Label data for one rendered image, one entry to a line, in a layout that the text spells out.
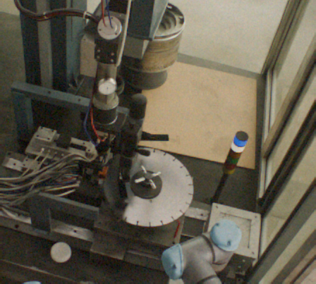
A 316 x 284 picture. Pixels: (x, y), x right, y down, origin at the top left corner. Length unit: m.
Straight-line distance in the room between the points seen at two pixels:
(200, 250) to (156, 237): 0.53
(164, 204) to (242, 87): 0.98
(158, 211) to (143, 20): 0.63
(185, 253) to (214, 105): 1.22
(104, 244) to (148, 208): 0.21
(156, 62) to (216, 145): 0.45
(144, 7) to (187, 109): 0.78
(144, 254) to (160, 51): 0.87
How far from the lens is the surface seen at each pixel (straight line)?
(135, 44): 1.55
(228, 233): 1.08
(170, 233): 1.60
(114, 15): 1.15
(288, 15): 2.25
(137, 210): 1.51
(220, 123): 2.09
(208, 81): 2.29
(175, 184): 1.59
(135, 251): 1.65
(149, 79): 2.12
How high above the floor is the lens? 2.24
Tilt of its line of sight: 48 degrees down
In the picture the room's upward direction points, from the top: 11 degrees clockwise
